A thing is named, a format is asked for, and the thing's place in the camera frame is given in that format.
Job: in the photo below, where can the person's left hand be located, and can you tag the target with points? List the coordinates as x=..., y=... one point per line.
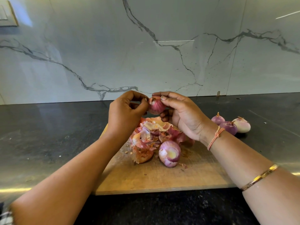
x=124, y=115

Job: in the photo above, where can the person's right hand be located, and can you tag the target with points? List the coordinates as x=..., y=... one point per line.
x=190, y=117

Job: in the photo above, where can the small red onion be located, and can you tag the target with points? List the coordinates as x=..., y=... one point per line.
x=217, y=119

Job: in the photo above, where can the pile of onion peels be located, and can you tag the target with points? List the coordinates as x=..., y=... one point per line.
x=146, y=138

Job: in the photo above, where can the red onion with pale patch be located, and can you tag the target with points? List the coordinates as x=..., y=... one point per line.
x=169, y=153

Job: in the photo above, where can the brownish red onion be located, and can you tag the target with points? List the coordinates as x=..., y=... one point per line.
x=242, y=125

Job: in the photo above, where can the person's right forearm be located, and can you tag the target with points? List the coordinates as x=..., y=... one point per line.
x=255, y=175

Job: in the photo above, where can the person's left forearm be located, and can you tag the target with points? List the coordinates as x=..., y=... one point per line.
x=61, y=185

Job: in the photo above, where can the wooden cutting board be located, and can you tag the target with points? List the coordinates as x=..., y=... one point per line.
x=136, y=178

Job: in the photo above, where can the gold bangle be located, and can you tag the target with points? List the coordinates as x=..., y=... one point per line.
x=260, y=177

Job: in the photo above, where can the black white plaid sleeve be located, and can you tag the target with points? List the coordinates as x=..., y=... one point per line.
x=5, y=217

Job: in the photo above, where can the white wall switch plate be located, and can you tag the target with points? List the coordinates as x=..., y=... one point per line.
x=6, y=14

